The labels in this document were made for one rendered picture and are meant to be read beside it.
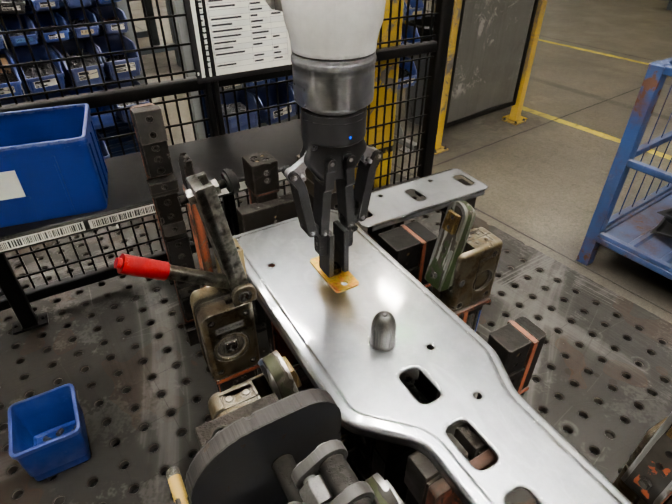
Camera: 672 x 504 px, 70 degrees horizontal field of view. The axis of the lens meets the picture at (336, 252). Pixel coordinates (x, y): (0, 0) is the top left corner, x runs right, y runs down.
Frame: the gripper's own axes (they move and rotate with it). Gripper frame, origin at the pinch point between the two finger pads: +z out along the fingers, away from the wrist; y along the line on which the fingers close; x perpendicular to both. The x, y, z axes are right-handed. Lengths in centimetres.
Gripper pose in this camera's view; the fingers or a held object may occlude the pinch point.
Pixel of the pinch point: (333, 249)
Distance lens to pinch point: 66.5
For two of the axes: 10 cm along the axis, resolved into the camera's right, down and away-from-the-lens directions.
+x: 5.0, 5.2, -7.0
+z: 0.0, 8.0, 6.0
